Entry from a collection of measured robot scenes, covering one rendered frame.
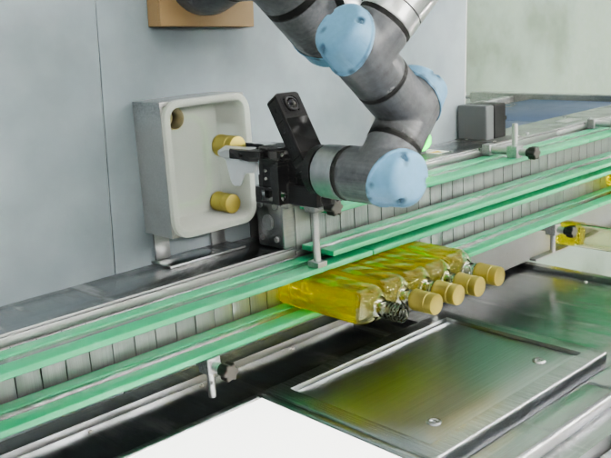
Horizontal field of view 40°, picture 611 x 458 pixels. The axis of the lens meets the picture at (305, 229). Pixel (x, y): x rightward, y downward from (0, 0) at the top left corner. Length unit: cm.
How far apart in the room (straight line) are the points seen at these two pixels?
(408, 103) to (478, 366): 53
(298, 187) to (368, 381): 37
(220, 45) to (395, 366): 63
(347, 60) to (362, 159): 14
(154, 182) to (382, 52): 51
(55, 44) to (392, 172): 57
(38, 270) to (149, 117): 29
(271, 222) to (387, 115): 44
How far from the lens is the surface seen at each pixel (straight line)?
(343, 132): 172
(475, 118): 198
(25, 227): 133
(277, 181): 119
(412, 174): 106
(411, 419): 126
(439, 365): 144
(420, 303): 133
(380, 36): 103
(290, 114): 120
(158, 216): 139
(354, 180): 108
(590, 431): 130
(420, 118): 110
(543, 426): 126
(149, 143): 138
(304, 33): 134
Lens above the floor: 194
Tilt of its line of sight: 45 degrees down
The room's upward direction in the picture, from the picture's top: 101 degrees clockwise
